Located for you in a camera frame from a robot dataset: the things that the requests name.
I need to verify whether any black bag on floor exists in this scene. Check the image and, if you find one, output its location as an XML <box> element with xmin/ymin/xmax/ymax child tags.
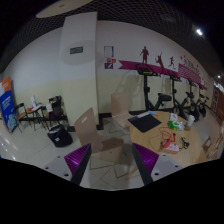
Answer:
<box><xmin>47</xmin><ymin>124</ymin><xmax>73</xmax><ymax>148</ymax></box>

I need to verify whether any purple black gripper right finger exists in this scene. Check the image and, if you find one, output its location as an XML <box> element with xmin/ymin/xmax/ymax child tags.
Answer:
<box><xmin>132</xmin><ymin>143</ymin><xmax>159</xmax><ymax>185</ymax></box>

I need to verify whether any green tissue pack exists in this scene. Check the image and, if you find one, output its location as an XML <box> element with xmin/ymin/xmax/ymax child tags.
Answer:
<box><xmin>168</xmin><ymin>121</ymin><xmax>184</xmax><ymax>131</ymax></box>

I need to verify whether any white paper cup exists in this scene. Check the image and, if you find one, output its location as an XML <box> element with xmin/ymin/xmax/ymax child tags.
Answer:
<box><xmin>186</xmin><ymin>115</ymin><xmax>195</xmax><ymax>127</ymax></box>

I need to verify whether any blue orange roll-up banner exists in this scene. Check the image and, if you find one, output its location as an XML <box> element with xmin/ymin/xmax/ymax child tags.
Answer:
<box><xmin>0</xmin><ymin>77</ymin><xmax>18</xmax><ymax>133</ymax></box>

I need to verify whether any far beige wooden chair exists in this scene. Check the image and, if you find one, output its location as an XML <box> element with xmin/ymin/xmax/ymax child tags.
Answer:
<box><xmin>111</xmin><ymin>92</ymin><xmax>132</xmax><ymax>128</ymax></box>

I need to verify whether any small black side table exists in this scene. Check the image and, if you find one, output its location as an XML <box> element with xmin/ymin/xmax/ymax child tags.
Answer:
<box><xmin>41</xmin><ymin>95</ymin><xmax>68</xmax><ymax>128</ymax></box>

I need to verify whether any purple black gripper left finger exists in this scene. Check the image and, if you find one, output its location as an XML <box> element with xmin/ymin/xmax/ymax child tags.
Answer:
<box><xmin>64</xmin><ymin>144</ymin><xmax>92</xmax><ymax>185</ymax></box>

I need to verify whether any beige wooden chair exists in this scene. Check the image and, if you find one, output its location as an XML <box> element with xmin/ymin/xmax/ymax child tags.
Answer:
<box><xmin>74</xmin><ymin>108</ymin><xmax>124</xmax><ymax>163</ymax></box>
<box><xmin>111</xmin><ymin>92</ymin><xmax>132</xmax><ymax>128</ymax></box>

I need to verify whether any wooden chair at right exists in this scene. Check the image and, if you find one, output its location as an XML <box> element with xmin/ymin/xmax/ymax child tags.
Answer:
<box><xmin>196</xmin><ymin>133</ymin><xmax>224</xmax><ymax>164</ymax></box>

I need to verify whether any black exercise bike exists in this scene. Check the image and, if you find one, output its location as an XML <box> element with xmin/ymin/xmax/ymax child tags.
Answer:
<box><xmin>168</xmin><ymin>71</ymin><xmax>187</xmax><ymax>119</ymax></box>
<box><xmin>135</xmin><ymin>63</ymin><xmax>172</xmax><ymax>111</ymax></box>
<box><xmin>188</xmin><ymin>79</ymin><xmax>209</xmax><ymax>121</ymax></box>

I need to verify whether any white box on table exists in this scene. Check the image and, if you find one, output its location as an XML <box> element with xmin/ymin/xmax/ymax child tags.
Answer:
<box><xmin>170</xmin><ymin>113</ymin><xmax>178</xmax><ymax>121</ymax></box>

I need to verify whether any black folding chair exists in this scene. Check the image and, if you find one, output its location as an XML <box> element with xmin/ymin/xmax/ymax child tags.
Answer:
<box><xmin>13</xmin><ymin>103</ymin><xmax>29</xmax><ymax>130</ymax></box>

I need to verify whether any pink power strip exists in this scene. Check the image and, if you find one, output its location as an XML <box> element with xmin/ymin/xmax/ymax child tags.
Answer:
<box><xmin>161</xmin><ymin>143</ymin><xmax>179</xmax><ymax>154</ymax></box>

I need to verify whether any blue pen on table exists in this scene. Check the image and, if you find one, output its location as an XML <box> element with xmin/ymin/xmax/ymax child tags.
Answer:
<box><xmin>148</xmin><ymin>111</ymin><xmax>158</xmax><ymax>116</ymax></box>

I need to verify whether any black charger with cable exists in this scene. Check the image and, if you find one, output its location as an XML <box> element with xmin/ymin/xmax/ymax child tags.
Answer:
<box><xmin>180</xmin><ymin>137</ymin><xmax>190</xmax><ymax>149</ymax></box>

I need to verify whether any orange cable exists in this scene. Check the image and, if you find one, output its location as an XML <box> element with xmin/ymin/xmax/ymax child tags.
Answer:
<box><xmin>159</xmin><ymin>128</ymin><xmax>176</xmax><ymax>144</ymax></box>

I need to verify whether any near beige wooden chair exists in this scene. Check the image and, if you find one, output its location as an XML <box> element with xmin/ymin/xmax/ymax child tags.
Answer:
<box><xmin>74</xmin><ymin>108</ymin><xmax>124</xmax><ymax>163</ymax></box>

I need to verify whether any black exercise bike nearest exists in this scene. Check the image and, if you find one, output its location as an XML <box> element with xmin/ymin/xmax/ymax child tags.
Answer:
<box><xmin>135</xmin><ymin>63</ymin><xmax>172</xmax><ymax>111</ymax></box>

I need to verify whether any black mat on table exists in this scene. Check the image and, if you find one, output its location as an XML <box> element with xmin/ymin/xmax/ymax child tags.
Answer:
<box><xmin>129</xmin><ymin>114</ymin><xmax>160</xmax><ymax>133</ymax></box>

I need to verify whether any round wooden table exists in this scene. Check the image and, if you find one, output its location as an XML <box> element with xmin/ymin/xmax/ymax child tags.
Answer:
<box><xmin>129</xmin><ymin>111</ymin><xmax>202</xmax><ymax>167</ymax></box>

